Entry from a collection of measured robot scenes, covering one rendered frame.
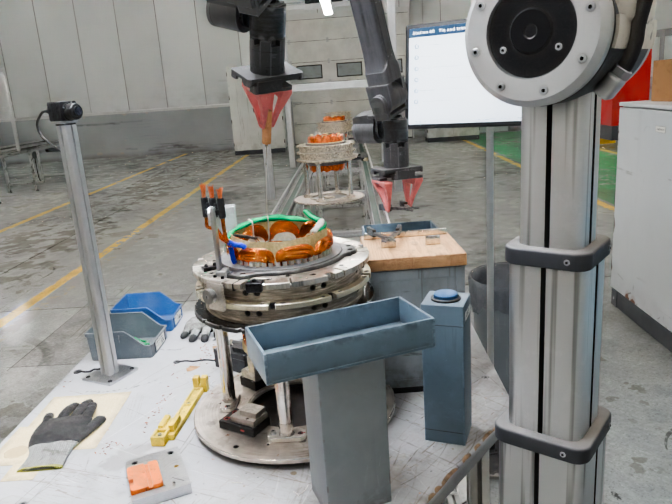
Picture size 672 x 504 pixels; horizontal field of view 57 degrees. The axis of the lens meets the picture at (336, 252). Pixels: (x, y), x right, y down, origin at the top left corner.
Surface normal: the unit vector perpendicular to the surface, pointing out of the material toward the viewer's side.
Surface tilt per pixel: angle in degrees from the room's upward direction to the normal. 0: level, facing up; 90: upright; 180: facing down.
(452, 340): 90
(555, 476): 90
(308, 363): 90
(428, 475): 0
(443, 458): 0
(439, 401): 90
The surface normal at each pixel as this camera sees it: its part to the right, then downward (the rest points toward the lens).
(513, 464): -0.62, 0.25
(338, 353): 0.36, 0.22
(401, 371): 0.04, 0.25
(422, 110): -0.48, 0.14
